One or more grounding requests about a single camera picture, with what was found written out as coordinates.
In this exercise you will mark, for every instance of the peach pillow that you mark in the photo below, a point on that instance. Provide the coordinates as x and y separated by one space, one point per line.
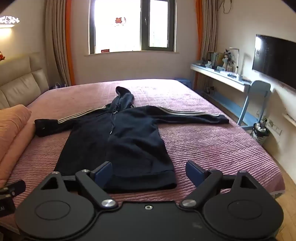
12 129

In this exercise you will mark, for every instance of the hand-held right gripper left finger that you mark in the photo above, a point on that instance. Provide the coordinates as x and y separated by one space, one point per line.
105 174

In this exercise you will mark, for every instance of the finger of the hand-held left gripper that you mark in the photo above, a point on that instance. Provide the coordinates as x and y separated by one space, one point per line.
14 186

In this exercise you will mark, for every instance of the wall-mounted black television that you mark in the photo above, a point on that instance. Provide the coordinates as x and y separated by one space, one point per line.
272 59

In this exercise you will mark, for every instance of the dark navy hooded jacket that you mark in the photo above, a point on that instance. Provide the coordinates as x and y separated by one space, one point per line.
129 139

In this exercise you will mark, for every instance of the blue low shelf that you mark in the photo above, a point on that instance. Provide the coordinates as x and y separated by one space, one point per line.
229 104

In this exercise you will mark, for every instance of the white mesh waste basket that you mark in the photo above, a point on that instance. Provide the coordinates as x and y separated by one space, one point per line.
260 133

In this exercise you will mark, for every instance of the beige padded headboard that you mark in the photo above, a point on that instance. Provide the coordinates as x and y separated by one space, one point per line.
20 81

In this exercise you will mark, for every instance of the red window decoration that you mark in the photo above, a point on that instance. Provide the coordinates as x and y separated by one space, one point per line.
120 20

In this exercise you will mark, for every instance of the white wall desk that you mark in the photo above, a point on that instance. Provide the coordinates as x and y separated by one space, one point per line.
219 75

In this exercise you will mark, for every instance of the figurine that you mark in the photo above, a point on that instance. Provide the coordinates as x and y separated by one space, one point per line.
226 59

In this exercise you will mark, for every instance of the bed with pink bedspread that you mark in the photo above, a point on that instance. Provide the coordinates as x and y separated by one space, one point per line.
208 148

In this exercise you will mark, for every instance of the window with grey frame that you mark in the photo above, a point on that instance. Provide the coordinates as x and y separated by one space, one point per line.
131 25

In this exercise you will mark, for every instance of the wall lamp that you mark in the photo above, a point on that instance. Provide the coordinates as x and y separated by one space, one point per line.
8 22

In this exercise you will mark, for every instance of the light blue chair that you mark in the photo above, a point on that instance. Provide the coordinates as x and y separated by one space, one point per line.
255 97

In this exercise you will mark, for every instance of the beige curtain with orange edge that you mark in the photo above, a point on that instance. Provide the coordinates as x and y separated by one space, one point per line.
59 41
205 41

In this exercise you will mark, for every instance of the wall socket strip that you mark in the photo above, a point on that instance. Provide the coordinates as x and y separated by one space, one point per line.
274 127

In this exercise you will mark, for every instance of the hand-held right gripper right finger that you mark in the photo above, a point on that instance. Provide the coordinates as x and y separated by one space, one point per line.
193 172

